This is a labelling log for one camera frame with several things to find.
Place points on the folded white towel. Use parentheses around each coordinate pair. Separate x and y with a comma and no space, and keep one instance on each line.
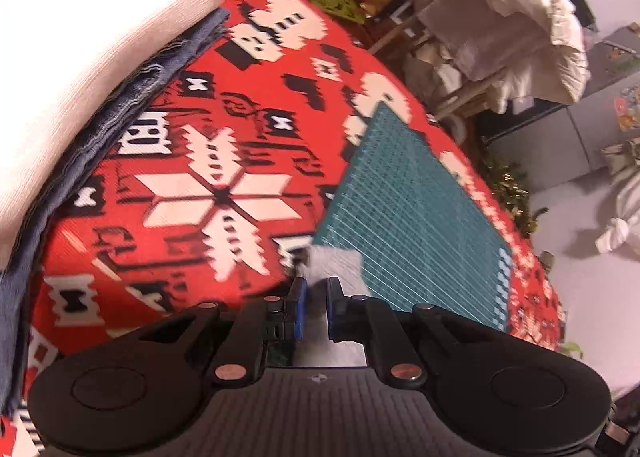
(60,59)

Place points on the chair draped with clothes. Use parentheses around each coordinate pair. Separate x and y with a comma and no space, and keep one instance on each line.
(504,50)

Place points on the red patterned christmas tablecloth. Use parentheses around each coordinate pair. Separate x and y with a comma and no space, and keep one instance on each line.
(145,336)

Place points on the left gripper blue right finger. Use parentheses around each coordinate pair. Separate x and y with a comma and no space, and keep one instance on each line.
(347,319)

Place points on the grey refrigerator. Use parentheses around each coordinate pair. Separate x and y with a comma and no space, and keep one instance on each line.
(553,143)

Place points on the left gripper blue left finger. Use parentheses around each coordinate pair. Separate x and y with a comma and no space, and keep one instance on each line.
(285,317)

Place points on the folded blue jeans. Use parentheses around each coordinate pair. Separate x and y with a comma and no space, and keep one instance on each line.
(88,147)

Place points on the grey knit sweater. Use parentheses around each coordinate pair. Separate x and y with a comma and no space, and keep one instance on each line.
(331,274)

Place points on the green tinsel garland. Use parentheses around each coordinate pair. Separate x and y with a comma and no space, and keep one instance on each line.
(508,183)

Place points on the white shirt hanging on wall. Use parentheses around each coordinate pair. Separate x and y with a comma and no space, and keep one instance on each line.
(622,161)

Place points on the green cutting mat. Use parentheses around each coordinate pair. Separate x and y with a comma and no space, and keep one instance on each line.
(421,238)

